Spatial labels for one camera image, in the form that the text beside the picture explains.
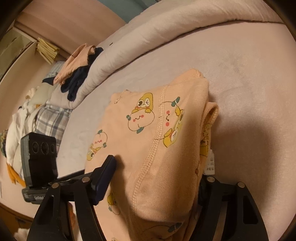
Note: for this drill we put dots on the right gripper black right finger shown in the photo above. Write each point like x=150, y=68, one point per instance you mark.
x=243, y=220

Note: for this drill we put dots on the teal curtain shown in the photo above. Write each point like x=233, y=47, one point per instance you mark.
x=128, y=7

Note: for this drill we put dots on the peach folded clothes pile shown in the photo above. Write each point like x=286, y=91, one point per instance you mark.
x=79, y=58

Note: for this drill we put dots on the white crumpled clothes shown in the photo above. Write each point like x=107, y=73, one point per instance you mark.
x=23, y=122

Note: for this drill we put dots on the plaid pillow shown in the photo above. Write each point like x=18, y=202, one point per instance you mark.
x=52, y=121

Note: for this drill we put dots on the straw yellow fringed item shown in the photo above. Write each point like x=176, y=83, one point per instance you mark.
x=47, y=50

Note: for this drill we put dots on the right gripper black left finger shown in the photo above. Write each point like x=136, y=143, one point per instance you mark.
x=52, y=220

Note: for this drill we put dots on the dark navy folded clothes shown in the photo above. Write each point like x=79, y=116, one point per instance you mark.
x=74, y=82

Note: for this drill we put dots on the pink curtain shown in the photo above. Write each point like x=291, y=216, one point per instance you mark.
x=68, y=24

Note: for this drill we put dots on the peach duck print garment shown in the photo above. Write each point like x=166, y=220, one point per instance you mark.
x=160, y=139

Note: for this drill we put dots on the pale pink bed sheet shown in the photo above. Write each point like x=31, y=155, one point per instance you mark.
x=251, y=72

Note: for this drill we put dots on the orange cloth item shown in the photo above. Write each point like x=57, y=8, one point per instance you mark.
x=14, y=176

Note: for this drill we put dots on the blue striped folded cloth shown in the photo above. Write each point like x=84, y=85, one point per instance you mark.
x=55, y=69

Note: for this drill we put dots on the pale pink folded duvet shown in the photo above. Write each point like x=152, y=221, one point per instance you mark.
x=156, y=26

